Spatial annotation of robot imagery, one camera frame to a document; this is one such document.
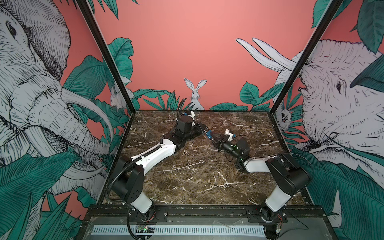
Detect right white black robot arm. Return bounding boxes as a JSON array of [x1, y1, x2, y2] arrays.
[[206, 131, 311, 223]]

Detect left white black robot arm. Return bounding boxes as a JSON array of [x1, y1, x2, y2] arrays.
[[105, 112, 207, 222]]

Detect small green circuit board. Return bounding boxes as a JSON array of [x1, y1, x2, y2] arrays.
[[136, 225, 156, 235]]

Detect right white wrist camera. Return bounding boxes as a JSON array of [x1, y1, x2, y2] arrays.
[[225, 129, 234, 142]]

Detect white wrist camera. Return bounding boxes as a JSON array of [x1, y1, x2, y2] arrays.
[[225, 129, 234, 142], [184, 110, 196, 127]]

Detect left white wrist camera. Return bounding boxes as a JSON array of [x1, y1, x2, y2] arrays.
[[184, 110, 196, 127]]

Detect black corrugated cable left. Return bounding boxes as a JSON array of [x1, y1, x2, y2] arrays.
[[104, 158, 142, 208]]

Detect left black frame post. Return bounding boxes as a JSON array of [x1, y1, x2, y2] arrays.
[[76, 0, 136, 115]]

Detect black frame post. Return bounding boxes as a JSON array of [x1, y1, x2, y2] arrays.
[[76, 0, 136, 115], [269, 0, 343, 115]]

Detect white perforated cable tray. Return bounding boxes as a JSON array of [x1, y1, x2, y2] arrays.
[[91, 225, 265, 237]]

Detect black front mounting rail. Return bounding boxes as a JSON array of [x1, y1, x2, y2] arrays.
[[83, 204, 328, 224]]

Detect right black frame post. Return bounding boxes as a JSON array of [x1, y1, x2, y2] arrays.
[[269, 0, 343, 115]]

